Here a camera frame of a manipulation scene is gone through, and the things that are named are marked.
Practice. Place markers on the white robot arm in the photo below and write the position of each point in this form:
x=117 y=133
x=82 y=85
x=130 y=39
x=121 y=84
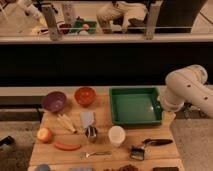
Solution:
x=187 y=85

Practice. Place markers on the small metal cup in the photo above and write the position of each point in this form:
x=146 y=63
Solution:
x=91 y=134

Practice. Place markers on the white paper cup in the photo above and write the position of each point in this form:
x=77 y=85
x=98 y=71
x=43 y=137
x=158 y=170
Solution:
x=116 y=135

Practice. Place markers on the orange bowl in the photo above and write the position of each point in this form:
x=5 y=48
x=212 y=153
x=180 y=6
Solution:
x=85 y=96

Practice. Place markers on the green plastic tray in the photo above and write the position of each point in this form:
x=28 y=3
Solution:
x=135 y=106

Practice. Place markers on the grey cloth piece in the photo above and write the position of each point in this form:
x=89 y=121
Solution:
x=87 y=118

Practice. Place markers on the purple bowl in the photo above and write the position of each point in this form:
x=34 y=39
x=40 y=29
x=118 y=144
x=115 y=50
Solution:
x=54 y=101

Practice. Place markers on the wooden board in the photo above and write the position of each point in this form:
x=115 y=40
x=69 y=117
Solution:
x=60 y=160

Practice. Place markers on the black metal brush tool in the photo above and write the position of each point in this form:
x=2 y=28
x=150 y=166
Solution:
x=137 y=153

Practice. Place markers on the silver fork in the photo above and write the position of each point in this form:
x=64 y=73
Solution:
x=89 y=154

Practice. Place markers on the red yellow apple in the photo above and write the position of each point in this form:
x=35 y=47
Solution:
x=44 y=135

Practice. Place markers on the brown cookie pile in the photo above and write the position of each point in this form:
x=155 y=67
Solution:
x=124 y=168

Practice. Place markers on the dark brown block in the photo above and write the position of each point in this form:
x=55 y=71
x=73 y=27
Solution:
x=165 y=169

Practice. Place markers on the blue round object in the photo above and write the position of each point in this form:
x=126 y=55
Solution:
x=42 y=167

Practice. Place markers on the black handled peeler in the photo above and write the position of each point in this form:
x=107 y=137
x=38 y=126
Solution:
x=157 y=142

